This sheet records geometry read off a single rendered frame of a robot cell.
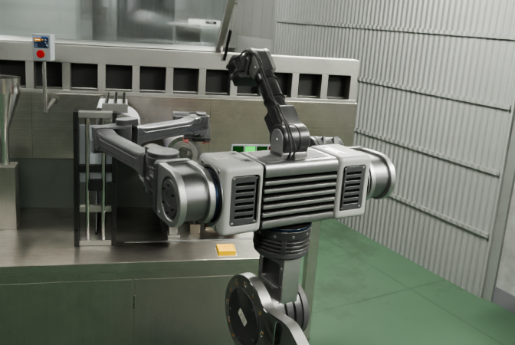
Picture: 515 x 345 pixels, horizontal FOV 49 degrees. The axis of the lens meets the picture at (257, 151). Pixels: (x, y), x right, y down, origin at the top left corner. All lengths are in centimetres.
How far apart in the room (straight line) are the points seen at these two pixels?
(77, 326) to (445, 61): 315
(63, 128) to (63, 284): 76
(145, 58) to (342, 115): 100
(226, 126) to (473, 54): 212
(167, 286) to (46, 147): 89
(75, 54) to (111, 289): 104
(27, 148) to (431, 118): 294
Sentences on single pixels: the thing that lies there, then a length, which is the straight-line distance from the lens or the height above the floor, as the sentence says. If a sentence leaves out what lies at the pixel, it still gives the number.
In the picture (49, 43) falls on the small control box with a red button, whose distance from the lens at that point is 232.
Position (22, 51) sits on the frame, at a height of 161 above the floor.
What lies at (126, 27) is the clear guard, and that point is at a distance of 256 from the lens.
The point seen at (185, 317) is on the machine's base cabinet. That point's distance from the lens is 236.
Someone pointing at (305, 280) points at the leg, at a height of 39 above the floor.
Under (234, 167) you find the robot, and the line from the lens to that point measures 115.
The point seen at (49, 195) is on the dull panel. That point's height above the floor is 96.
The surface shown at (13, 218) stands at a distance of 255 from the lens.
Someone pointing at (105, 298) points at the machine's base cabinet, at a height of 74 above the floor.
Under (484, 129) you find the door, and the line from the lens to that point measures 417.
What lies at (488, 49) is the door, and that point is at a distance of 417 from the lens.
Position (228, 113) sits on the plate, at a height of 137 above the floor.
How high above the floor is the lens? 182
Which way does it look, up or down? 13 degrees down
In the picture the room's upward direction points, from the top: 4 degrees clockwise
